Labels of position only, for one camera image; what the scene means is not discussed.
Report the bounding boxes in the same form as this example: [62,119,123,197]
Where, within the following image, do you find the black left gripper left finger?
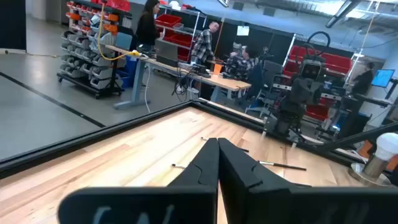
[57,138,221,224]

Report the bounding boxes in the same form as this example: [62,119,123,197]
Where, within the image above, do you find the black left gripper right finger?
[218,138,398,224]

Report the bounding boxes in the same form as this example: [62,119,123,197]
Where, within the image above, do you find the black office chair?
[245,60,284,119]

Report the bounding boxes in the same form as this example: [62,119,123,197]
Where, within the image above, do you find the black shelf with red bins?
[281,34,354,122]

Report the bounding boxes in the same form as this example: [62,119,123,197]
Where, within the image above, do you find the person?
[352,62,376,96]
[136,0,162,52]
[190,21,220,65]
[224,45,262,82]

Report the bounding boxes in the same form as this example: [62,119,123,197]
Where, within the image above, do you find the wooden workbench, grey legs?
[104,44,252,110]

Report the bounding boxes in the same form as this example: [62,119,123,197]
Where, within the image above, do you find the blue lit monitor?
[371,68,396,88]

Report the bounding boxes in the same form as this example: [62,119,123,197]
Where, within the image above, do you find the white shelf with red bins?
[154,4,208,63]

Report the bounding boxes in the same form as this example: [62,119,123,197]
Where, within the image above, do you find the bin rack with coloured bins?
[57,0,133,100]

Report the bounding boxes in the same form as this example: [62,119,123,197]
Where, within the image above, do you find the black partition panel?
[0,0,27,50]

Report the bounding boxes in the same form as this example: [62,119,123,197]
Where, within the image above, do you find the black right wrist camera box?
[299,58,325,80]

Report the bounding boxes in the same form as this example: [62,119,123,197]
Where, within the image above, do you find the black cable bundle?
[172,68,200,103]

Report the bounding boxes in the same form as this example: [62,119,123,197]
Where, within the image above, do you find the white floor cable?
[144,63,152,113]

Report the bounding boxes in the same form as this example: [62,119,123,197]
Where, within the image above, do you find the black aluminium table frame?
[0,100,398,180]

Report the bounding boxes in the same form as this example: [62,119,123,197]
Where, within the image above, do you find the yellow power cable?
[96,2,141,62]

